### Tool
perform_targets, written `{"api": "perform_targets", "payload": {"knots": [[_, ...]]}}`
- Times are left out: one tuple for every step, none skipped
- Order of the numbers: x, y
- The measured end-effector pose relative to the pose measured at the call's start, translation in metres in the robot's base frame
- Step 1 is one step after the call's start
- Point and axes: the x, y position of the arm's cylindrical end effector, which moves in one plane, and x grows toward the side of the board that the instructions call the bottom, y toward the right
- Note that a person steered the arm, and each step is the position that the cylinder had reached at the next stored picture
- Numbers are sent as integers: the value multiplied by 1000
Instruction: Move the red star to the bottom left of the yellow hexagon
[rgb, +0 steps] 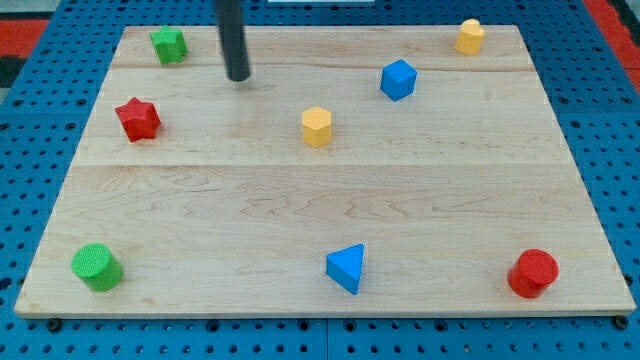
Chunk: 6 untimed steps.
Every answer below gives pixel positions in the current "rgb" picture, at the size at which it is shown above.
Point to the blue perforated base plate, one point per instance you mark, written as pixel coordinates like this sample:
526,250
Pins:
49,103

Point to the yellow heart block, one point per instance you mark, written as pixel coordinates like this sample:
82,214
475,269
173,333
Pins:
470,37

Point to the light wooden board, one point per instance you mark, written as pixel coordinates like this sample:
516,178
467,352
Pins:
227,213

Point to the blue triangle block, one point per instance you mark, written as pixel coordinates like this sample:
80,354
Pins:
345,267

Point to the green cylinder block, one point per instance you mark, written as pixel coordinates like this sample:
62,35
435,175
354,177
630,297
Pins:
96,266

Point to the red star block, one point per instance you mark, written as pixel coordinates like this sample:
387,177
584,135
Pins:
139,119

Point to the red cylinder block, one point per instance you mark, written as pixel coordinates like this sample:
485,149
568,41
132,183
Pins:
533,272

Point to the blue cube block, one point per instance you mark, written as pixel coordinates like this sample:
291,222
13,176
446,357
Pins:
398,80

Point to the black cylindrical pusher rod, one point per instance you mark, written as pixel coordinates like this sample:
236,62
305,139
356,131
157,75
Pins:
229,19

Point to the yellow hexagon block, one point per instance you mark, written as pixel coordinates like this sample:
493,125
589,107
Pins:
316,126

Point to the green star block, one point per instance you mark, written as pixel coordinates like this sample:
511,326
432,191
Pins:
169,44

